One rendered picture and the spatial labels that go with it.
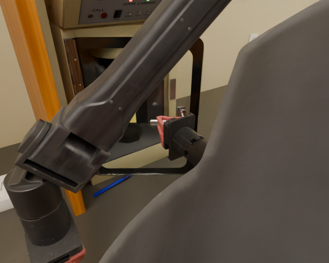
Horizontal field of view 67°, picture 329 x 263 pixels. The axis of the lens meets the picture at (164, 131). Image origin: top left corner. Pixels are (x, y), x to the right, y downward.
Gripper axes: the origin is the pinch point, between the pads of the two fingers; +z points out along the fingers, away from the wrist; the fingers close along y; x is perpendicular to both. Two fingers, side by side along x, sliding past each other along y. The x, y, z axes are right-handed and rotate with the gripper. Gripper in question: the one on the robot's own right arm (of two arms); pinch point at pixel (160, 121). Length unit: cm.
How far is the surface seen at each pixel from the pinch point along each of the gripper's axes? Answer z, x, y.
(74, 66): 13.9, 14.7, 12.7
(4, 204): 19.3, 39.4, -23.6
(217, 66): 59, -77, -14
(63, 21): 11.9, 15.7, 22.7
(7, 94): 59, 31, -7
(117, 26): 15.7, 2.3, 20.0
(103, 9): 9.4, 7.8, 24.7
